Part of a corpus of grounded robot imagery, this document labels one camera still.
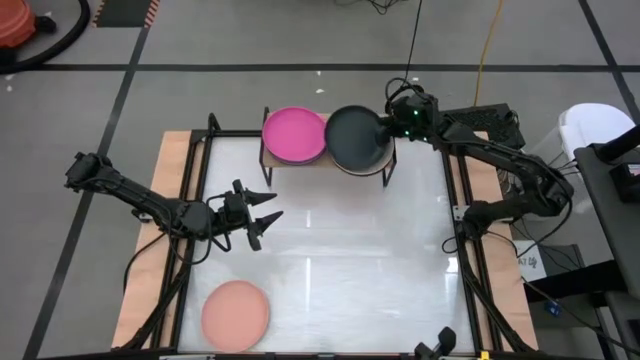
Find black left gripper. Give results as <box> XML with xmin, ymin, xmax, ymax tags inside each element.
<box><xmin>218</xmin><ymin>179</ymin><xmax>285</xmax><ymax>253</ymax></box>

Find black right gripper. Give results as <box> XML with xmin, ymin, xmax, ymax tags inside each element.
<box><xmin>375</xmin><ymin>92</ymin><xmax>444</xmax><ymax>144</ymax></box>

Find dark teal plate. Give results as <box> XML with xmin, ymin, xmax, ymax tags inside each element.
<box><xmin>324</xmin><ymin>104</ymin><xmax>396</xmax><ymax>172</ymax></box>

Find pinkish purple plate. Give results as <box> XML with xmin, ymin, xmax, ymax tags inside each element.
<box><xmin>261</xmin><ymin>106</ymin><xmax>329</xmax><ymax>166</ymax></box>

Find black mesh-top box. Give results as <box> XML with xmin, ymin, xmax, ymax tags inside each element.
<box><xmin>442</xmin><ymin>103</ymin><xmax>527</xmax><ymax>150</ymax></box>

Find tan underlay board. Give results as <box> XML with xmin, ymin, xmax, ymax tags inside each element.
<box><xmin>112</xmin><ymin>130</ymin><xmax>540</xmax><ymax>351</ymax></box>

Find salmon pink plate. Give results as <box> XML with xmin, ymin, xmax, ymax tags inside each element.
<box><xmin>200</xmin><ymin>279</ymin><xmax>272</xmax><ymax>354</ymax></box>

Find white paper label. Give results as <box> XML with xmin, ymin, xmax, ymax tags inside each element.
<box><xmin>514</xmin><ymin>239</ymin><xmax>549</xmax><ymax>282</ymax></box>

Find white plastic chair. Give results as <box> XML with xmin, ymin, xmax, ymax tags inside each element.
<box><xmin>529</xmin><ymin>102</ymin><xmax>636</xmax><ymax>167</ymax></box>

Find black mat striped edges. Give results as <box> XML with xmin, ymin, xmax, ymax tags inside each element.
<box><xmin>92</xmin><ymin>0</ymin><xmax>161</xmax><ymax>29</ymax></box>

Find black device on desk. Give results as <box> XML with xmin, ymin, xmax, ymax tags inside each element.
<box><xmin>607</xmin><ymin>162</ymin><xmax>640</xmax><ymax>204</ymax></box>

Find black desk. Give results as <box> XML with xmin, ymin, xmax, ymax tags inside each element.
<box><xmin>573</xmin><ymin>124</ymin><xmax>640</xmax><ymax>301</ymax></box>

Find orange vacuum cleaner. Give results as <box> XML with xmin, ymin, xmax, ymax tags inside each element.
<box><xmin>0</xmin><ymin>0</ymin><xmax>37</xmax><ymax>50</ymax></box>

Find black cable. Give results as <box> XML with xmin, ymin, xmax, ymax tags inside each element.
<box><xmin>403</xmin><ymin>0</ymin><xmax>424</xmax><ymax>84</ymax></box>

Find yellow cable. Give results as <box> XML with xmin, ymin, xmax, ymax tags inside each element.
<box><xmin>472</xmin><ymin>0</ymin><xmax>504</xmax><ymax>107</ymax></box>

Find black vacuum hose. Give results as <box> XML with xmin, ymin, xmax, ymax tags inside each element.
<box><xmin>0</xmin><ymin>0</ymin><xmax>92</xmax><ymax>75</ymax></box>

